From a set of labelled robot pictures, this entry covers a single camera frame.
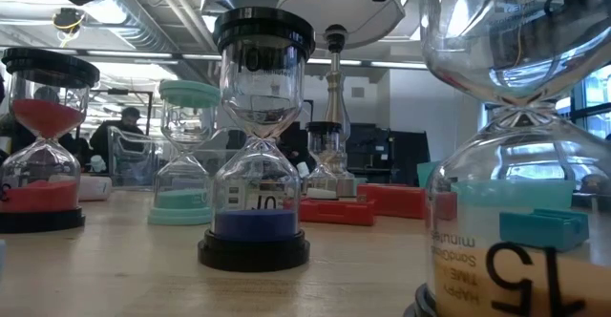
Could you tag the teal plastic tray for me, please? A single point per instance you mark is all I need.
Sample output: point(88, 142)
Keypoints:
point(427, 176)

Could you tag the white power adapter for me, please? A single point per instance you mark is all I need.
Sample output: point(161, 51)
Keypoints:
point(234, 195)

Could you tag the red sand hourglass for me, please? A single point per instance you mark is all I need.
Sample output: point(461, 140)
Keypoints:
point(40, 197)

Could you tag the white sand hourglass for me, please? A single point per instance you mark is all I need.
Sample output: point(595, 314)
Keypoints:
point(322, 193)

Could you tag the teal sand hourglass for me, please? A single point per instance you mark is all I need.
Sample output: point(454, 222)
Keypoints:
point(183, 200)

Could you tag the red power adapter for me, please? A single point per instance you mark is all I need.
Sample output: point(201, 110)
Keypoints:
point(396, 202)

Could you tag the dark blue sand hourglass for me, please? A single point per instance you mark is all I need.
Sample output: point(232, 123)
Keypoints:
point(255, 226)

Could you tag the orange sand hourglass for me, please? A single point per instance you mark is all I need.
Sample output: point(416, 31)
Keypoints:
point(477, 283)

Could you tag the ceiling light strip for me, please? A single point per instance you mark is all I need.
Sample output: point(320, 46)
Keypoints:
point(398, 64)
point(129, 54)

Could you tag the silver table lamp white shade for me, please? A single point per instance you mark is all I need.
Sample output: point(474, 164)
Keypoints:
point(336, 97)

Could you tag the person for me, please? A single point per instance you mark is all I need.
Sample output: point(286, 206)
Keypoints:
point(126, 115)

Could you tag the black equipment cabinet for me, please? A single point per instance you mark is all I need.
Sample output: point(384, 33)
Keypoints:
point(382, 154)

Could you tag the clear plastic bin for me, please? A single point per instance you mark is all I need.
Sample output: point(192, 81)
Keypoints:
point(119, 164)

